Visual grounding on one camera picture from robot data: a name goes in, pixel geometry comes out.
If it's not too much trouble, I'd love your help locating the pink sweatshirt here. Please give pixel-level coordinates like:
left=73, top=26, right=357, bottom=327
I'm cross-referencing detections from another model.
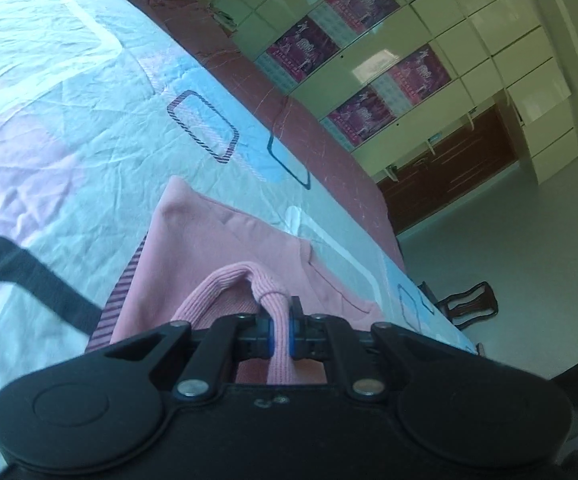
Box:
left=86, top=176, right=385, bottom=386

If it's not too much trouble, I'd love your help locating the patterned light blue bed sheet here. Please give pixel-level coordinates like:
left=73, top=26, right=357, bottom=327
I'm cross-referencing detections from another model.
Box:
left=0, top=0, right=480, bottom=480

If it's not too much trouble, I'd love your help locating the cream glossy wardrobe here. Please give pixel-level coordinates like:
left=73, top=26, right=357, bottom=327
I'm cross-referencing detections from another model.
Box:
left=209, top=0, right=577, bottom=186

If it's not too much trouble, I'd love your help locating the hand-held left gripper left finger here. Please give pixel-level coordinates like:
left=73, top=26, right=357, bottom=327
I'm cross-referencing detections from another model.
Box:
left=85, top=312, right=276, bottom=401

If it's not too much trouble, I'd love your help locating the stack of books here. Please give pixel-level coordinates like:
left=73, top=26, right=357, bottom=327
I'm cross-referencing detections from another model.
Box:
left=209, top=2, right=240, bottom=33

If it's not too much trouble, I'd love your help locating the white corner shelf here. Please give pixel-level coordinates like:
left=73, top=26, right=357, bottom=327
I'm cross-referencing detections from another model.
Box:
left=379, top=105, right=480, bottom=183

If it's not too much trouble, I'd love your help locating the dark wooden chair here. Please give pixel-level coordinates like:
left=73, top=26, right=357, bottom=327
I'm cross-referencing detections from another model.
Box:
left=419, top=281, right=498, bottom=331

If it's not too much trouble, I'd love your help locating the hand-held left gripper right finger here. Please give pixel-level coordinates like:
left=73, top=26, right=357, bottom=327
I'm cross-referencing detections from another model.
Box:
left=288, top=296, right=474, bottom=401

